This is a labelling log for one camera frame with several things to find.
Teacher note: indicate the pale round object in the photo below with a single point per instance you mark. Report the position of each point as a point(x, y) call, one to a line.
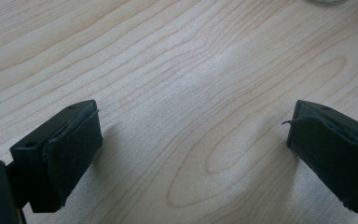
point(326, 1)

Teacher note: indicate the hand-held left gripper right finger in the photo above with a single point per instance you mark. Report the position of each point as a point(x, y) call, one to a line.
point(332, 149)

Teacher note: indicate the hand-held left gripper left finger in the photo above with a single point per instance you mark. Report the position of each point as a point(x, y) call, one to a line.
point(59, 155)

